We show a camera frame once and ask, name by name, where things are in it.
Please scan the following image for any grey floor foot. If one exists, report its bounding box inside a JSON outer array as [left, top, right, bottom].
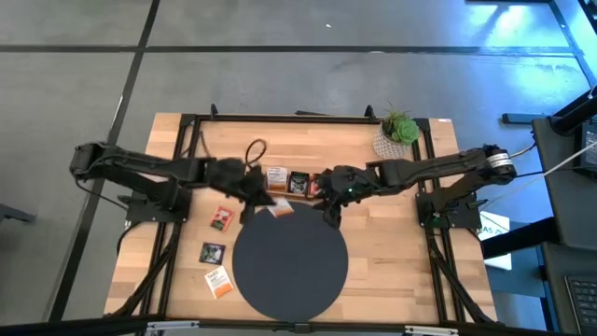
[[502, 111, 548, 125]]

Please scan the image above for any wooden tea organizer box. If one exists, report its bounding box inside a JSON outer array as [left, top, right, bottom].
[[263, 165, 327, 200]]

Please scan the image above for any black diagonal beam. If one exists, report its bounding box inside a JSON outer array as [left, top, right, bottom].
[[479, 217, 561, 260]]

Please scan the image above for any black left camera cable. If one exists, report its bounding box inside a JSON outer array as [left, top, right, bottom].
[[244, 138, 268, 167]]

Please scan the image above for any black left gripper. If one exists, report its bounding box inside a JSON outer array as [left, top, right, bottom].
[[204, 157, 284, 225]]

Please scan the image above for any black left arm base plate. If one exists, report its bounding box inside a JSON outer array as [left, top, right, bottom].
[[125, 186, 193, 223]]

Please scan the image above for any potted plant in patterned pot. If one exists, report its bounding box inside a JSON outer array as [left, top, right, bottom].
[[371, 105, 422, 160]]

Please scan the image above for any white cable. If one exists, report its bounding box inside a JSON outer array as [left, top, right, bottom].
[[479, 139, 597, 211]]

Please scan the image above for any white paper sign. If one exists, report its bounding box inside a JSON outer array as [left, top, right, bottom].
[[478, 210, 513, 272]]

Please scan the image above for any green blue tea packet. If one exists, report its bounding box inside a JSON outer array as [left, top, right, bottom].
[[288, 171, 312, 195]]

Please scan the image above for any black keyboard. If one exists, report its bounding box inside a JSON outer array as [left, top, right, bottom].
[[563, 273, 597, 335]]

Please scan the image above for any black aluminium table frame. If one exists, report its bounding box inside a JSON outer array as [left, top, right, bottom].
[[0, 103, 597, 336]]

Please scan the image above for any dark side desk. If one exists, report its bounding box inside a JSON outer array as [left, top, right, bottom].
[[531, 116, 597, 336]]

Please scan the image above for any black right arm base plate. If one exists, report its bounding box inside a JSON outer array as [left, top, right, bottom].
[[415, 191, 481, 230]]

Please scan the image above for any silver frame bracket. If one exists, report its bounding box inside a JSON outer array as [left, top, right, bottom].
[[145, 319, 201, 336], [403, 325, 459, 336]]

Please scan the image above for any dark purple tea bag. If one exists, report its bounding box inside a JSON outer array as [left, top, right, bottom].
[[199, 242, 227, 266]]

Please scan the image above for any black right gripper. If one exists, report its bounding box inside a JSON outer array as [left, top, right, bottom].
[[320, 165, 369, 230]]

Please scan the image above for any black slanted bar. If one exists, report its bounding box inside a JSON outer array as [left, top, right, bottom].
[[549, 86, 597, 136]]

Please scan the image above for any white orange Tazo tea bag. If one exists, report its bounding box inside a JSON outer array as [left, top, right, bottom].
[[203, 265, 235, 301], [266, 166, 289, 192], [268, 198, 296, 219]]

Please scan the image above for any round dark woven placemat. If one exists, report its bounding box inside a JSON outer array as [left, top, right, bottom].
[[231, 201, 350, 323]]

